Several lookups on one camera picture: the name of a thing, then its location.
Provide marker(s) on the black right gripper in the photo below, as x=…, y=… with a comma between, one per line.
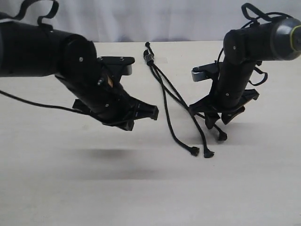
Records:
x=226, y=93

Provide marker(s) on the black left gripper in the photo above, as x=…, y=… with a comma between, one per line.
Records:
x=100, y=94

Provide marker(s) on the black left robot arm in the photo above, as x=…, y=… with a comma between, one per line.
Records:
x=39, y=50

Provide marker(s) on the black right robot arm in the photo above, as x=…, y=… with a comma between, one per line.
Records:
x=244, y=49

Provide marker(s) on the clear adhesive tape strip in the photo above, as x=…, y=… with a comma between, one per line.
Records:
x=157, y=60

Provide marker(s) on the white backdrop curtain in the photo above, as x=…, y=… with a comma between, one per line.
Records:
x=149, y=20

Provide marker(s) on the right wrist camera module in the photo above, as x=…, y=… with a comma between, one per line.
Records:
x=205, y=72

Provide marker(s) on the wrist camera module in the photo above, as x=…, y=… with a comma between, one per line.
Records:
x=118, y=65
x=205, y=72

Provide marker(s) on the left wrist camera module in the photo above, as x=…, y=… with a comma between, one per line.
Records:
x=118, y=65

